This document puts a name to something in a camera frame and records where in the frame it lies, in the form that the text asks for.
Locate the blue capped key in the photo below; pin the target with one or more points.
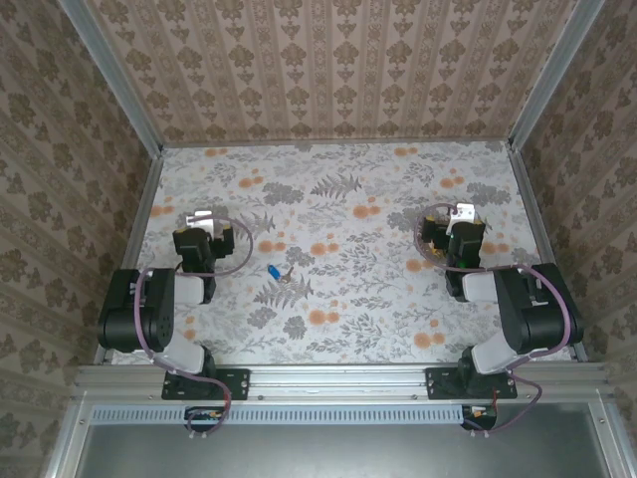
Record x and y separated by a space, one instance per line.
274 272

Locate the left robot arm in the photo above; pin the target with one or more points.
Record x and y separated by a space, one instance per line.
124 309

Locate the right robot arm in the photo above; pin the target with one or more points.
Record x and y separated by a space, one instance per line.
542 318

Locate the grey metal sheet panel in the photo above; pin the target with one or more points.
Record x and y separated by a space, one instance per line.
338 453

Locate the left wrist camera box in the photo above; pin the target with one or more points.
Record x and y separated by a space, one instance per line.
204 221

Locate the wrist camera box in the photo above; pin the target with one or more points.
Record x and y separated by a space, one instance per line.
204 221
463 214

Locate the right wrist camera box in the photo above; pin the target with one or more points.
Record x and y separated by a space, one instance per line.
463 214

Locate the left aluminium side rail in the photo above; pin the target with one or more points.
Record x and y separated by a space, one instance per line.
135 239

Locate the aluminium side rail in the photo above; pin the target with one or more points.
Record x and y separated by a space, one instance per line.
135 239
537 224

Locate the right aluminium side rail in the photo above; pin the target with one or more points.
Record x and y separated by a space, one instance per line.
537 224

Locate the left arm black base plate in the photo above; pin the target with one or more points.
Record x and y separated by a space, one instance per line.
239 383

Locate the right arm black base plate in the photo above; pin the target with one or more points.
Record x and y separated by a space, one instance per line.
440 386

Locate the left aluminium corner post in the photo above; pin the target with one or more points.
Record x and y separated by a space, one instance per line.
112 82

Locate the aluminium corner post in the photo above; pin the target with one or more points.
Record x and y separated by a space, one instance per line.
112 82
552 74

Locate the aluminium mounting rail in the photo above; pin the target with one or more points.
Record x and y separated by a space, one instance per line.
338 381

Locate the right aluminium corner post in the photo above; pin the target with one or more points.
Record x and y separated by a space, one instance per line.
552 74

